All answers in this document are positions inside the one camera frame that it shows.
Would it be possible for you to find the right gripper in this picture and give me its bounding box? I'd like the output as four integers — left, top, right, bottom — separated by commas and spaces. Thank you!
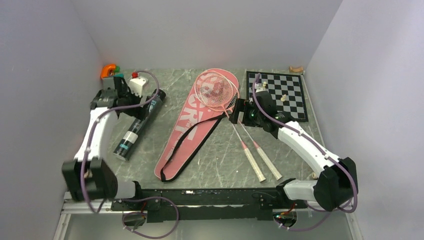
229, 98, 264, 128

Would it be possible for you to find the black shuttlecock tube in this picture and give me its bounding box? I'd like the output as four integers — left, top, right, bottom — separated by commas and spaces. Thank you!
113, 89, 167, 162

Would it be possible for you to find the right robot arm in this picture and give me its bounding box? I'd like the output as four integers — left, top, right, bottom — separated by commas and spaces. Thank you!
229, 90, 359, 213

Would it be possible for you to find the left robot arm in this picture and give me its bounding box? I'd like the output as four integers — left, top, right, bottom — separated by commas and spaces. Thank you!
61, 75, 148, 210

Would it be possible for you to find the pink badminton racket upper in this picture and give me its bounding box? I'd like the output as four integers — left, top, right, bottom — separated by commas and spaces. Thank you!
194, 70, 283, 183

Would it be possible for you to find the pink badminton racket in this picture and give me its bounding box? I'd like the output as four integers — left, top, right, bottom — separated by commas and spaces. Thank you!
194, 70, 283, 183
194, 79, 266, 183

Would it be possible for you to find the pink badminton racket lower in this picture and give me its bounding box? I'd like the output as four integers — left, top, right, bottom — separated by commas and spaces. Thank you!
194, 79, 266, 183

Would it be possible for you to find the teal blue toy block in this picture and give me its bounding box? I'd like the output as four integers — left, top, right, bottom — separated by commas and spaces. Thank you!
114, 65, 125, 78

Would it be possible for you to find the orange C-shaped toy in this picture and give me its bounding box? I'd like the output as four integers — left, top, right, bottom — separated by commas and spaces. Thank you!
100, 63, 118, 79

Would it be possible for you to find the pink racket bag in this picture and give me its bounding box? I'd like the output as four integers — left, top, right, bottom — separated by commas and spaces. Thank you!
154, 84, 226, 182

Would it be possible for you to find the black white chessboard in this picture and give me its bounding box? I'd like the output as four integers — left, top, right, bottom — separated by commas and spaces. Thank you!
258, 72, 309, 122

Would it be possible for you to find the small wooden arch block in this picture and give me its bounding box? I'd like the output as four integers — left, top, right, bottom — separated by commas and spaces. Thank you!
288, 66, 305, 74

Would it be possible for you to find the colourful toy brick stack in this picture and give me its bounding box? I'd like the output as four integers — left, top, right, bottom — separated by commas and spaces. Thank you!
310, 172, 318, 180

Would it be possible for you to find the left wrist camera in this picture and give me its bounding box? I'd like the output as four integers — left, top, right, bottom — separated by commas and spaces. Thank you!
128, 72, 149, 98

